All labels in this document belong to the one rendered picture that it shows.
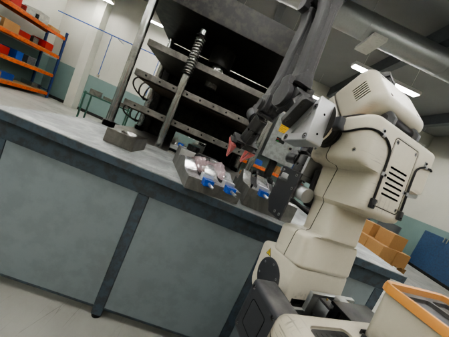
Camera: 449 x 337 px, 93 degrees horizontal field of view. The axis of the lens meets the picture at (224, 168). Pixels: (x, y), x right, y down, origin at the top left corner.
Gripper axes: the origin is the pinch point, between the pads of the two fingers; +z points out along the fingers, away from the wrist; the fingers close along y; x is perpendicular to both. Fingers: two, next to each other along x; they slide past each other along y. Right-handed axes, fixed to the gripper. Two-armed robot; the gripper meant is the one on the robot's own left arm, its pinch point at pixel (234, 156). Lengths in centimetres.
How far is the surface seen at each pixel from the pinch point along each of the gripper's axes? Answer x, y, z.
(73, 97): -690, 284, 412
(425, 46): -282, -306, -169
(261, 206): 6.9, -24.0, 15.4
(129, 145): -23, 41, 30
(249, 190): 2.5, -15.7, 12.2
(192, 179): 6.2, 12.7, 13.9
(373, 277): 31, -89, 15
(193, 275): 23, -7, 56
